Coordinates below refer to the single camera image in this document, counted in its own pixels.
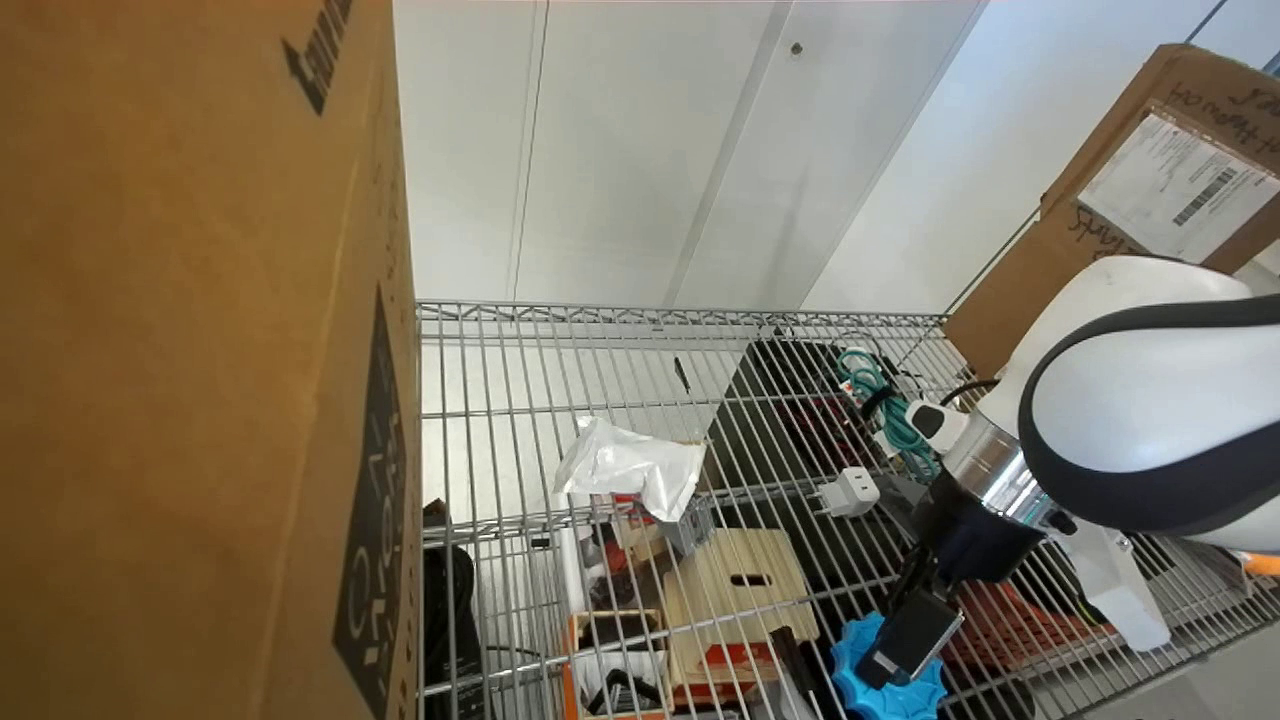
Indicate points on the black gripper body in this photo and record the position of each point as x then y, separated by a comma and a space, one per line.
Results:
974, 540

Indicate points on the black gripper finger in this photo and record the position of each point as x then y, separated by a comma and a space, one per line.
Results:
913, 634

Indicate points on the blue plastic gear wheel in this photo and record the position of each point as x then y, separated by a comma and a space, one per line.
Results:
853, 683

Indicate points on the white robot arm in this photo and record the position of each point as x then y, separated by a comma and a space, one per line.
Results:
1162, 384

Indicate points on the orange plastic object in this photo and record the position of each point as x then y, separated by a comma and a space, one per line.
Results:
1012, 623

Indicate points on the black narrow object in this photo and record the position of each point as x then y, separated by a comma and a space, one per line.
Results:
446, 600

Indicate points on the white power adapter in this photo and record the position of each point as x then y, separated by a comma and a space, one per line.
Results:
853, 488

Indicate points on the white plastic wrap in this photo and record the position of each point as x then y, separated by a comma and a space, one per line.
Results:
1120, 586

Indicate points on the light wooden block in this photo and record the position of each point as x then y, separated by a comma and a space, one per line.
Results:
726, 625

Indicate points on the white plastic bag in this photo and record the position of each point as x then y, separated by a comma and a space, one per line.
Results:
624, 465

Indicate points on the cardboard box with paper labels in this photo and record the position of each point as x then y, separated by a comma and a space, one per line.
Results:
1145, 147

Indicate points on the large brown cardboard box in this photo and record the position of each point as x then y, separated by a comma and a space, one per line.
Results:
175, 335

